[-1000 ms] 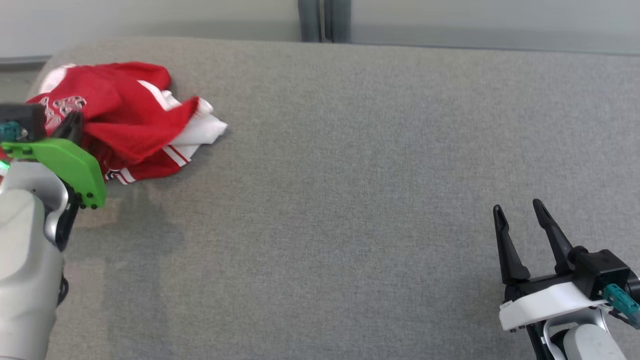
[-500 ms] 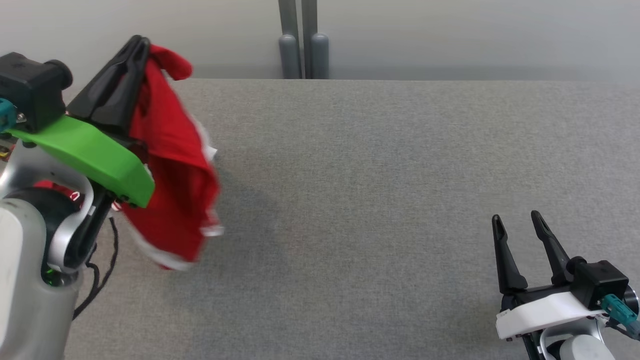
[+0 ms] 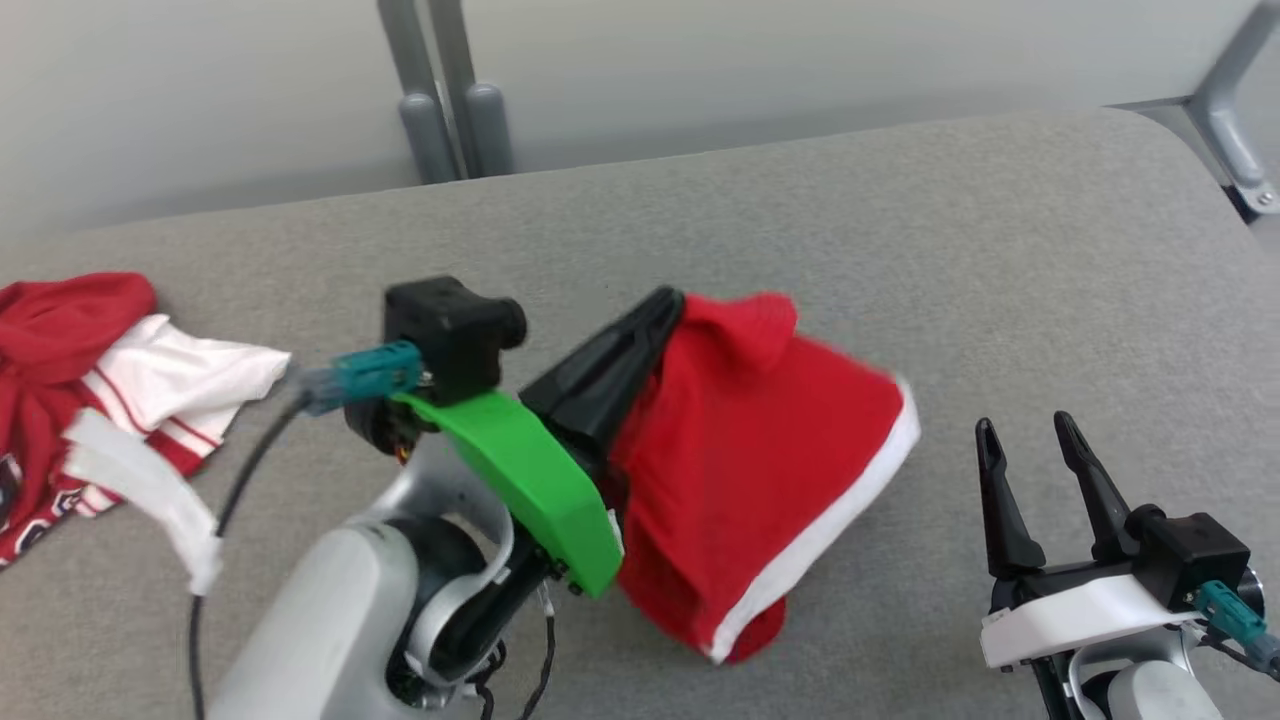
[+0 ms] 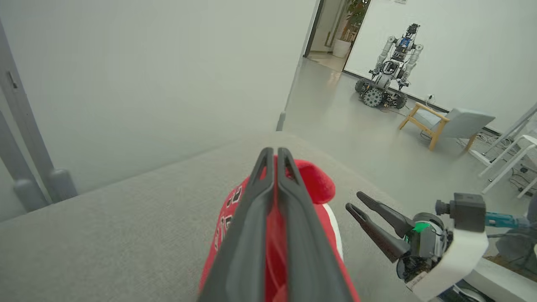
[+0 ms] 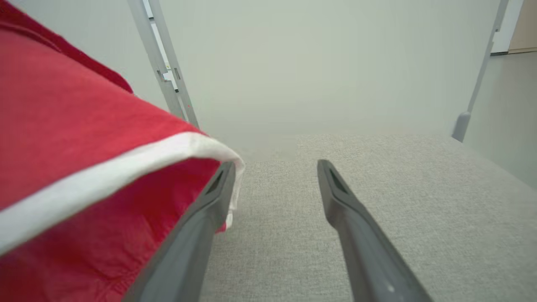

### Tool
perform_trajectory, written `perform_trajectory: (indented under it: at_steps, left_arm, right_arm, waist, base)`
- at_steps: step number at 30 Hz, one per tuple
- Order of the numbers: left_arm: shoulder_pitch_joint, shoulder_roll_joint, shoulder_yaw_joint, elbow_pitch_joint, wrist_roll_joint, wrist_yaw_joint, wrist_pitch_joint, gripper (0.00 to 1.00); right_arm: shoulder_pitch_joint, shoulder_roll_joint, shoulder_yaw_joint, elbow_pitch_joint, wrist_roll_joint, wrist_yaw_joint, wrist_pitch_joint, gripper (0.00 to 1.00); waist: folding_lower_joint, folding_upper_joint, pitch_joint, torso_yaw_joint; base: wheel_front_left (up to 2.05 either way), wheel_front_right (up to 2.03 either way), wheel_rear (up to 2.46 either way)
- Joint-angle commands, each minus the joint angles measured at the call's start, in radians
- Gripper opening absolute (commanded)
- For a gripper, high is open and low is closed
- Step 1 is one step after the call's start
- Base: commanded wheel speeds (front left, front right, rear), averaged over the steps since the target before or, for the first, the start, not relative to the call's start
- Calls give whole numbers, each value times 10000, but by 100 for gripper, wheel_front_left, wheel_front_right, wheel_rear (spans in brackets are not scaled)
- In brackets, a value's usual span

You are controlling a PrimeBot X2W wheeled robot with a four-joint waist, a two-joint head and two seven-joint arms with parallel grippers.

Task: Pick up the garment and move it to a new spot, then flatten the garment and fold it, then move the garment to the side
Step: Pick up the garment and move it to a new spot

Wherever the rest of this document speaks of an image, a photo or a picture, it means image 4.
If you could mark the white grey wheeled robot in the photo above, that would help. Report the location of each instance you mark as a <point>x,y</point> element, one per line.
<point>392,71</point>

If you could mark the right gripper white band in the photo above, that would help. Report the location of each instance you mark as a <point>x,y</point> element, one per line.
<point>453,256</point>

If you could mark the grey partition post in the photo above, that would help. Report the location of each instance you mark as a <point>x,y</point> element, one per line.
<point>25,121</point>
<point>21,184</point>

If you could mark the white metal table frame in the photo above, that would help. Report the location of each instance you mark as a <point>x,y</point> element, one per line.
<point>509,161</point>

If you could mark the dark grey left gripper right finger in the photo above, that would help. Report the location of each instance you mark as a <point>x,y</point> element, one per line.
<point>306,243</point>

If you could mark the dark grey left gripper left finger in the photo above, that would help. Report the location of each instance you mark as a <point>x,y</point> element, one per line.
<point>245,235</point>

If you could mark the green potted plant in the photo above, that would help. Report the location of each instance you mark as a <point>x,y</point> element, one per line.
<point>356,12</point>

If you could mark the wooden chair grey cushion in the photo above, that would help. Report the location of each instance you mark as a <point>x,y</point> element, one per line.
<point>457,123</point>

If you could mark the red shorts with white stripe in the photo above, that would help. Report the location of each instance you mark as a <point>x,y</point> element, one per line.
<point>318,184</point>

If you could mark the teal connector on right wrist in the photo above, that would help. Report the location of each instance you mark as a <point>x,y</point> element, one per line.
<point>503,220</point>

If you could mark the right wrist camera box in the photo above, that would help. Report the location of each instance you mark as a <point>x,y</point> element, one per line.
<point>467,212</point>

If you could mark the white plant pot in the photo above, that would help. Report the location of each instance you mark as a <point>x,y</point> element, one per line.
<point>341,48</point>

